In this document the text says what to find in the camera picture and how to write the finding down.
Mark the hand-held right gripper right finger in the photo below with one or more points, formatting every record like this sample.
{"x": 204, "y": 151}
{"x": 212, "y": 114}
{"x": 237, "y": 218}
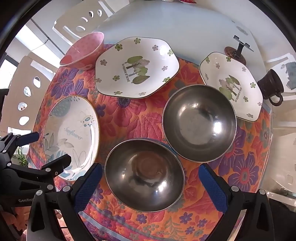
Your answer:
{"x": 212, "y": 187}

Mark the orange floral quilted mat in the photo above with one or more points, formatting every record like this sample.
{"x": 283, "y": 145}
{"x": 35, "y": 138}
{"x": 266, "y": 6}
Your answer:
{"x": 138, "y": 115}

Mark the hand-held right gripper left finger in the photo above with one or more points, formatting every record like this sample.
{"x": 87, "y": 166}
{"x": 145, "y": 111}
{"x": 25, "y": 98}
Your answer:
{"x": 89, "y": 187}

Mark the pink dotted bowl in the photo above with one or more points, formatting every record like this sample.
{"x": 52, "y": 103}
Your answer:
{"x": 81, "y": 49}

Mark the white square tree-print plate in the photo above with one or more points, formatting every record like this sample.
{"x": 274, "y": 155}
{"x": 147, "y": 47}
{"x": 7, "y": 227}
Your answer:
{"x": 143, "y": 77}
{"x": 219, "y": 69}

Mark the dark brown mug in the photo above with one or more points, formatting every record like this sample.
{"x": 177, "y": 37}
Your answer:
{"x": 270, "y": 82}

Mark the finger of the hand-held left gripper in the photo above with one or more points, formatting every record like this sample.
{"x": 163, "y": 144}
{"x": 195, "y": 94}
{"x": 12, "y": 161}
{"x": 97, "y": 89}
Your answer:
{"x": 25, "y": 139}
{"x": 56, "y": 165}

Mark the dark framed window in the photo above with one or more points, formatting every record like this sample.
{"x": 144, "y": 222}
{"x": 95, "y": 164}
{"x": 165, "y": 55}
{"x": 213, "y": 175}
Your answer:
{"x": 9, "y": 74}

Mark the blue steel bowl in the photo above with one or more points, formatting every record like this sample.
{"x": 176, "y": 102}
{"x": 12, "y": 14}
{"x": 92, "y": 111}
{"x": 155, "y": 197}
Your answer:
{"x": 143, "y": 176}

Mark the black phone stand wooden base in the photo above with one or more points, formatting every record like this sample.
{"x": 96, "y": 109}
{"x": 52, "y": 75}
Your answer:
{"x": 240, "y": 49}

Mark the round blue-flower plate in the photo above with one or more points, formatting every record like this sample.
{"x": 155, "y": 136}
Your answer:
{"x": 69, "y": 120}

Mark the red teacup with saucer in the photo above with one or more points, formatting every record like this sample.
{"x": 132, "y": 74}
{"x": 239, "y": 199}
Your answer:
{"x": 187, "y": 1}

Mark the red steel bowl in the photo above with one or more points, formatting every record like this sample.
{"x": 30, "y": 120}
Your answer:
{"x": 198, "y": 122}

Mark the white chair with holes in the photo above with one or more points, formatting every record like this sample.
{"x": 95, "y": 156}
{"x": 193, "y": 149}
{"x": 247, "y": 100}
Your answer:
{"x": 39, "y": 67}
{"x": 69, "y": 20}

